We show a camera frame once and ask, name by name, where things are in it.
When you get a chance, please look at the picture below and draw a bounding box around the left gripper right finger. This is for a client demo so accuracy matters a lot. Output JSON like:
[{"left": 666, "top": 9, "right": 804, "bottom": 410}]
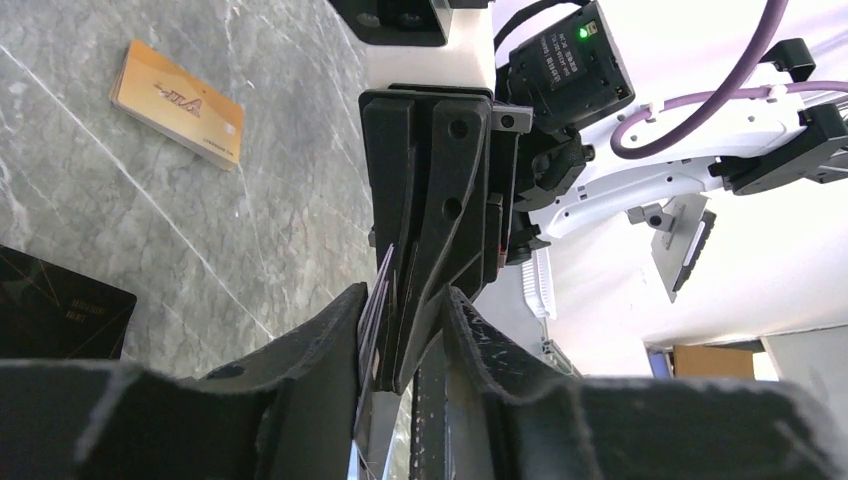
[{"left": 440, "top": 287, "right": 847, "bottom": 479}]

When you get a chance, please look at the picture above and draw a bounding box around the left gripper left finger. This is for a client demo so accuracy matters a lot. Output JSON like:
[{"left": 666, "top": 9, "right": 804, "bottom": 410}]
[{"left": 1, "top": 283, "right": 368, "bottom": 479}]

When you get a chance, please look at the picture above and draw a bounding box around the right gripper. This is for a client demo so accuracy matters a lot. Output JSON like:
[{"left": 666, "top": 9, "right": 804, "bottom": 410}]
[{"left": 360, "top": 97, "right": 595, "bottom": 391}]

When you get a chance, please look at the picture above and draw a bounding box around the black VIP credit card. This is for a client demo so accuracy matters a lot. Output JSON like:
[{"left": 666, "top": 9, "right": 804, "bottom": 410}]
[{"left": 356, "top": 245, "right": 399, "bottom": 392}]

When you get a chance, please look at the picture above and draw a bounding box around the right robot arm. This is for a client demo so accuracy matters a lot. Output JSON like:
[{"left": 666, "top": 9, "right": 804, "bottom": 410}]
[{"left": 358, "top": 1, "right": 847, "bottom": 390}]

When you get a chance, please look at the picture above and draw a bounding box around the black credit card stack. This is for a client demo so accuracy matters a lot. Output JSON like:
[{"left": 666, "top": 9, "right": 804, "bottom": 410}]
[{"left": 1, "top": 246, "right": 137, "bottom": 360}]

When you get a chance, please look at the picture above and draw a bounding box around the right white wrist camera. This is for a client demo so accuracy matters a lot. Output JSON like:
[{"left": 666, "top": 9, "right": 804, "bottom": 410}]
[{"left": 330, "top": 0, "right": 496, "bottom": 92}]

